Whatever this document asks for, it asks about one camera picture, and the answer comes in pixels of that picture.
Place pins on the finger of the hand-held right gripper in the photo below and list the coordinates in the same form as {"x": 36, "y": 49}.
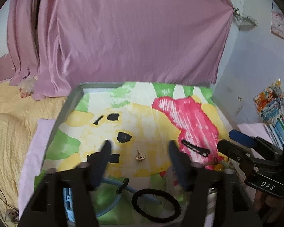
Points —
{"x": 227, "y": 146}
{"x": 241, "y": 137}

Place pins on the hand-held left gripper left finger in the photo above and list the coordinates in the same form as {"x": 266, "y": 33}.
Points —
{"x": 101, "y": 167}

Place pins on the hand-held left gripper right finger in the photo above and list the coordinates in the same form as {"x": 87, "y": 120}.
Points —
{"x": 179, "y": 170}

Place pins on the small gold earring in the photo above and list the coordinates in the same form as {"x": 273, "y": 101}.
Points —
{"x": 140, "y": 156}

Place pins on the black hair clip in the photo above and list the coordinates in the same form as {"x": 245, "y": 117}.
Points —
{"x": 194, "y": 147}

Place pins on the stack of books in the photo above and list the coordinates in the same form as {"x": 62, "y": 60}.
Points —
{"x": 278, "y": 130}

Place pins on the colourful painted picture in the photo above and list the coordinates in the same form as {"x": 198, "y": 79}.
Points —
{"x": 269, "y": 101}

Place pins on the blue hair band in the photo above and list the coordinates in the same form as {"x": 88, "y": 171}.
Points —
{"x": 69, "y": 205}

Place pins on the colourful painted paper lining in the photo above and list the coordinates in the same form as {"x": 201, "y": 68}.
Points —
{"x": 137, "y": 113}

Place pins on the purple tablecloth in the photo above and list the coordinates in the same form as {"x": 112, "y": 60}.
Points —
{"x": 35, "y": 146}

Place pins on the yellow blanket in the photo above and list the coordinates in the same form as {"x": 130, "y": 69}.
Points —
{"x": 11, "y": 134}

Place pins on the crumpled plastic bag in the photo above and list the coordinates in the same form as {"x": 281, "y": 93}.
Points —
{"x": 26, "y": 89}

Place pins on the pink curtain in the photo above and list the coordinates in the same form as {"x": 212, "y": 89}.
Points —
{"x": 132, "y": 28}

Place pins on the pink framed wall poster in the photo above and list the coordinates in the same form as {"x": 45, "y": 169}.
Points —
{"x": 278, "y": 24}

